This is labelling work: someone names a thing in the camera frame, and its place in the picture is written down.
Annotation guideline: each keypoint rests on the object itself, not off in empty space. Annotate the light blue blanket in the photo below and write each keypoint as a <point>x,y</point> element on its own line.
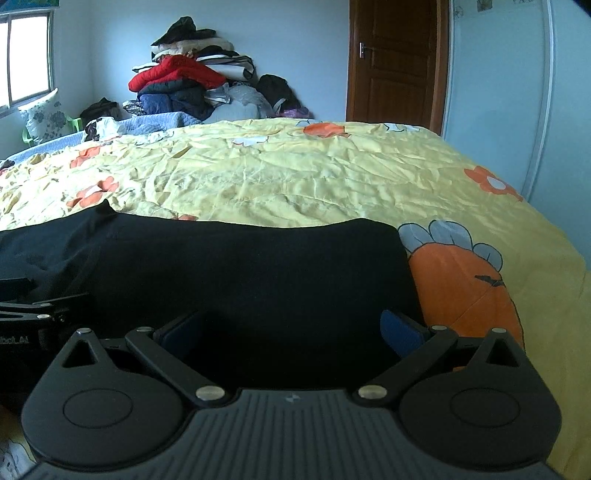
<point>109,129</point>

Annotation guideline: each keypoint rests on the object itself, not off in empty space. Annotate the black bag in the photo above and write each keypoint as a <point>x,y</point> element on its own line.
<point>102,108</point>

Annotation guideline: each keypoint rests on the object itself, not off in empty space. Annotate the green plastic chair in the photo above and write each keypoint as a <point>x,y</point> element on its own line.
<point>74,126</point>

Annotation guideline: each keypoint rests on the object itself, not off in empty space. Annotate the floral white pillow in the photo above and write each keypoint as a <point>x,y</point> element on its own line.
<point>44,118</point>

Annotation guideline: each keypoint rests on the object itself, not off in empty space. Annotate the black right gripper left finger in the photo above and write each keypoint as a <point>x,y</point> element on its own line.
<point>113,402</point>

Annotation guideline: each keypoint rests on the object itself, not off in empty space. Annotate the black pants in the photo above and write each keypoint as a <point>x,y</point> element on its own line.
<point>245,306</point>

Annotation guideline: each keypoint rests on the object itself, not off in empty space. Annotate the window with grey frame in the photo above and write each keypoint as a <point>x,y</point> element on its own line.
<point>26,55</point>

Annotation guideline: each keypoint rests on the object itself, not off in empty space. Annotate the brown wooden door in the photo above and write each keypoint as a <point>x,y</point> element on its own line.
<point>398,62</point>

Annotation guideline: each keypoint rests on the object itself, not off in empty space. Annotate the pile of clothes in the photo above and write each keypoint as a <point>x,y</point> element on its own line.
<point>196,72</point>

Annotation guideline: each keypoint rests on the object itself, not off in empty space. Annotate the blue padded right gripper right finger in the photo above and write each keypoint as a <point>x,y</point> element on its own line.
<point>464,400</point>

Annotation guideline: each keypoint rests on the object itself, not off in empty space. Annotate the yellow carrot print bedspread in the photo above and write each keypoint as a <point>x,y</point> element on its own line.
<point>454,216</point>

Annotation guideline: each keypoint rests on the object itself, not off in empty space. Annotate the white wardrobe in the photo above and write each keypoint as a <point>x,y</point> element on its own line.
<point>519,102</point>

